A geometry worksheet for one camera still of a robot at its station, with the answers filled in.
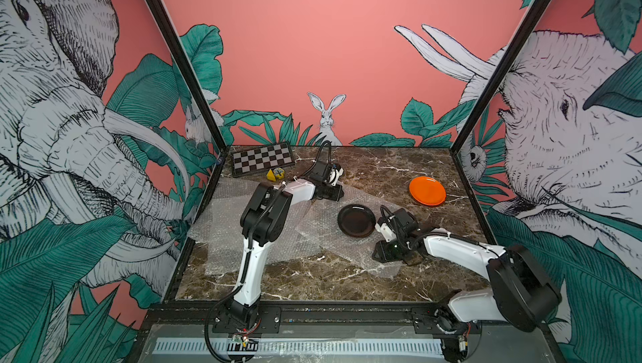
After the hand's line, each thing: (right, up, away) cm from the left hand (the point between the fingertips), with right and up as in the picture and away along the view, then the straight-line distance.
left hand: (343, 189), depth 103 cm
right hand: (+10, -21, -17) cm, 28 cm away
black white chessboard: (-37, +13, +9) cm, 41 cm away
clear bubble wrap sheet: (-48, -12, -10) cm, 51 cm away
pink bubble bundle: (-21, -19, -15) cm, 32 cm away
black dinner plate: (+5, -12, -5) cm, 14 cm away
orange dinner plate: (+36, -1, +1) cm, 36 cm away
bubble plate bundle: (-10, -13, -10) cm, 19 cm away
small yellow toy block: (-30, +6, +6) cm, 31 cm away
